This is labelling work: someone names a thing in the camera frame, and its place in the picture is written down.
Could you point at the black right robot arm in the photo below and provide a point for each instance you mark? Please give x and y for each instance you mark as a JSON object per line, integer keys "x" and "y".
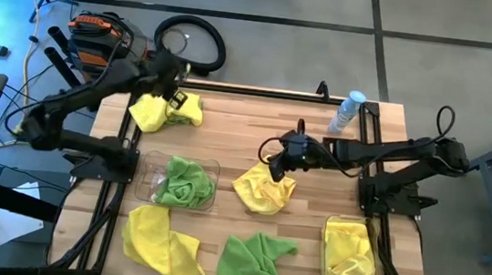
{"x": 386, "y": 152}

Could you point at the black metal beam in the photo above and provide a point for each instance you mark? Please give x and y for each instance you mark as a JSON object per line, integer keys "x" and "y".
{"x": 1, "y": 196}

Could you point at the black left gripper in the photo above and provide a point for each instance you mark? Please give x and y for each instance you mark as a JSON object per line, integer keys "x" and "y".
{"x": 168, "y": 74}

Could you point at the black vacuum wand tube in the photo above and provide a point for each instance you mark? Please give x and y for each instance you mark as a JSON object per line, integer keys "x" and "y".
{"x": 61, "y": 40}
{"x": 63, "y": 68}

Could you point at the clear plastic basket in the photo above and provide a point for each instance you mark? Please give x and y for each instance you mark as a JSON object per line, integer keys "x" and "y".
{"x": 148, "y": 177}
{"x": 376, "y": 231}

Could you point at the black clamp mount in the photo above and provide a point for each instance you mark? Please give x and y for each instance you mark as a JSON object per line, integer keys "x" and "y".
{"x": 322, "y": 90}

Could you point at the black aluminium table frame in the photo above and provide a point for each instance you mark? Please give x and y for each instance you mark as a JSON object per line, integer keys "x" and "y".
{"x": 232, "y": 89}

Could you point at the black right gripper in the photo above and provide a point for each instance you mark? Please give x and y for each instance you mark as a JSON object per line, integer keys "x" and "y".
{"x": 297, "y": 152}

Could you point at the white blue-capped spray bottle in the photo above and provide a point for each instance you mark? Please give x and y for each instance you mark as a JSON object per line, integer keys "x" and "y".
{"x": 344, "y": 116}

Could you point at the orange black shop vacuum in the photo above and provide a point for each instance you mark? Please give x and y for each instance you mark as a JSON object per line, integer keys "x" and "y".
{"x": 97, "y": 30}

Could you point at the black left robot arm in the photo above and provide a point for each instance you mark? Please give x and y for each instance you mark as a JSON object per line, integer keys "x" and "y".
{"x": 91, "y": 89}

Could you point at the white paper sheet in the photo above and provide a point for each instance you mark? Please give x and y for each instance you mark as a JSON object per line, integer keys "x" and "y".
{"x": 12, "y": 227}

